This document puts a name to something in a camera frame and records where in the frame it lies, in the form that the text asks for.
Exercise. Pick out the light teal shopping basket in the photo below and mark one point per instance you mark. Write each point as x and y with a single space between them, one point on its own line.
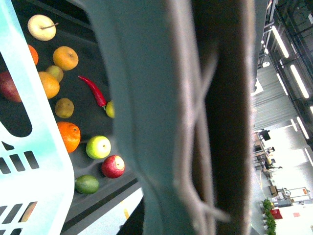
40 168

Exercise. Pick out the yellow green pear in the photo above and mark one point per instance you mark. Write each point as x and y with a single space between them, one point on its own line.
110 109

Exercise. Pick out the red chili pepper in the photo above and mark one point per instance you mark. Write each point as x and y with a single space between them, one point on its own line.
100 100

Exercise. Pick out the green apple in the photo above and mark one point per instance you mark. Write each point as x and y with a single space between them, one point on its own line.
98 147

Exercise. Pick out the red apple right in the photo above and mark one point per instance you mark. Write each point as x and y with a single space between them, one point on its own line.
113 167

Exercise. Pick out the large orange right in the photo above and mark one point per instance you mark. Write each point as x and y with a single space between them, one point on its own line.
70 134

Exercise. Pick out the brown kiwi lower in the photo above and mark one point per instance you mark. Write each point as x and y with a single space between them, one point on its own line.
64 108

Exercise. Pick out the brown kiwi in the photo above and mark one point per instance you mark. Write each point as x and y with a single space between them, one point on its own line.
64 108
56 72

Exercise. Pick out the green avocado right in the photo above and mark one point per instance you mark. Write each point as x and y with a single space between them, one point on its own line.
86 184

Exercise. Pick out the black front display tray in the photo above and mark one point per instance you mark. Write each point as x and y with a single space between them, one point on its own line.
103 208

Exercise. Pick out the yellow orange apple back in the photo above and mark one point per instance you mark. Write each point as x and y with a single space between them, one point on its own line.
66 58

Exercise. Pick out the yellow orange apple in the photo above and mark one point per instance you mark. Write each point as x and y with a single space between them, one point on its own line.
50 84
66 58

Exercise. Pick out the yellow orange apple front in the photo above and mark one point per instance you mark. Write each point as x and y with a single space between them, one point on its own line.
50 84

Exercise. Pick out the brown kiwi upper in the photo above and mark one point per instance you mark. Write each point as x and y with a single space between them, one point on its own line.
56 72

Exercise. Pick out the small orange tangerine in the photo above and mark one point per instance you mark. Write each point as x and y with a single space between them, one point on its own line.
34 54

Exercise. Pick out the white pear with stem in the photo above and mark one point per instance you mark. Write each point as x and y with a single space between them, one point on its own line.
42 27

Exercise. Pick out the red striped apple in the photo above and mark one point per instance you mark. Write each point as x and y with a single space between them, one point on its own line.
8 88

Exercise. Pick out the pale peach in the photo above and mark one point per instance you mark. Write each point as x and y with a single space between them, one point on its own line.
26 215

